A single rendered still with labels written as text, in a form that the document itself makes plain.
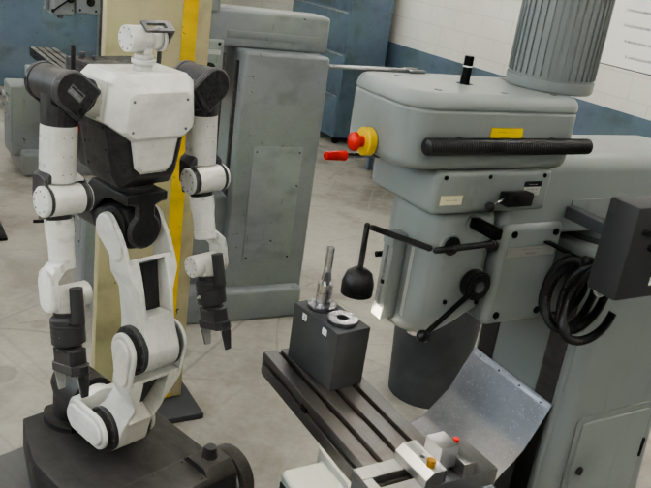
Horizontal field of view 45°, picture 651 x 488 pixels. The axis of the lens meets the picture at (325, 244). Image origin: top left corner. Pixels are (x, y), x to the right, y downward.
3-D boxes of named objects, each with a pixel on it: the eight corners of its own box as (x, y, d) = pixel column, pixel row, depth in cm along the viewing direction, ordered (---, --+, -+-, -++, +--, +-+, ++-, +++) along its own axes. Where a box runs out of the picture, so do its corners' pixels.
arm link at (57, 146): (23, 208, 197) (25, 120, 190) (70, 202, 206) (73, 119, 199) (47, 222, 190) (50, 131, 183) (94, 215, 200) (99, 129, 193)
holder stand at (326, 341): (328, 391, 225) (338, 330, 218) (287, 356, 241) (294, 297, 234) (361, 382, 232) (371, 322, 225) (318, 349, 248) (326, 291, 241)
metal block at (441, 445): (437, 471, 183) (442, 449, 181) (421, 456, 188) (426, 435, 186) (454, 466, 186) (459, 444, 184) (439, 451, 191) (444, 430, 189)
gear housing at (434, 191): (429, 217, 163) (438, 171, 160) (368, 181, 183) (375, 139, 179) (546, 210, 180) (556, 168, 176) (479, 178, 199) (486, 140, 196)
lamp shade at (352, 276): (333, 291, 173) (337, 265, 171) (352, 283, 179) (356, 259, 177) (360, 302, 170) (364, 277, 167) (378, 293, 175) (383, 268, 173)
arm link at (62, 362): (42, 370, 206) (38, 326, 204) (74, 360, 214) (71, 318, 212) (69, 380, 199) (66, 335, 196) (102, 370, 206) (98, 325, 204)
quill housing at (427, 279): (411, 346, 178) (437, 213, 167) (364, 306, 194) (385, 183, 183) (476, 335, 187) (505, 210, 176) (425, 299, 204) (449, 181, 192)
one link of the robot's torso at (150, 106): (40, 170, 213) (40, 37, 201) (144, 158, 238) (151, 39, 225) (100, 203, 196) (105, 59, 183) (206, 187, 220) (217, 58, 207)
